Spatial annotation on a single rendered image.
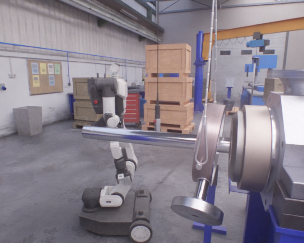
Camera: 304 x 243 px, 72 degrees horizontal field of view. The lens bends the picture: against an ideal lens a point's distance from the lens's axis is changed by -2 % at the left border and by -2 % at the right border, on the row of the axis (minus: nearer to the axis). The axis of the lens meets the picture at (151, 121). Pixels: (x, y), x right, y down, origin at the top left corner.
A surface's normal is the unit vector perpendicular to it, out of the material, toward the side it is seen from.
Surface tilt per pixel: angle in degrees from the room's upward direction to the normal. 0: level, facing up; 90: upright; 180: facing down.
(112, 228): 90
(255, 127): 50
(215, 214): 61
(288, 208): 90
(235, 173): 115
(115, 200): 90
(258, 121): 40
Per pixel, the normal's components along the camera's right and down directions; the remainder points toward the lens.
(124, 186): 0.01, 0.21
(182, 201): -0.60, -0.61
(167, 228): 0.00, -0.98
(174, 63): -0.33, 0.20
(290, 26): -0.78, 0.13
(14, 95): 0.94, 0.07
